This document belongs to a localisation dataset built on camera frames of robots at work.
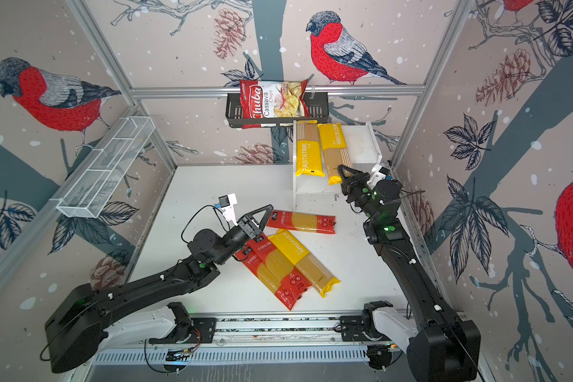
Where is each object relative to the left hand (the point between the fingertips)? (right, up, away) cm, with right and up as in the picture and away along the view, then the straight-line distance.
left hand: (270, 211), depth 64 cm
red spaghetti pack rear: (+10, -8, +34) cm, 37 cm away
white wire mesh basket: (-57, +10, +12) cm, 59 cm away
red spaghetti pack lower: (-3, -25, +20) cm, 32 cm away
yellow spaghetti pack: (+12, +19, +14) cm, 27 cm away
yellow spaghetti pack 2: (+20, +19, +14) cm, 31 cm away
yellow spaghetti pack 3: (+16, -26, +18) cm, 36 cm away
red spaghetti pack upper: (-1, -20, +23) cm, 30 cm away
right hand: (+17, +12, +6) cm, 22 cm away
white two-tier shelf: (+30, +19, +17) cm, 40 cm away
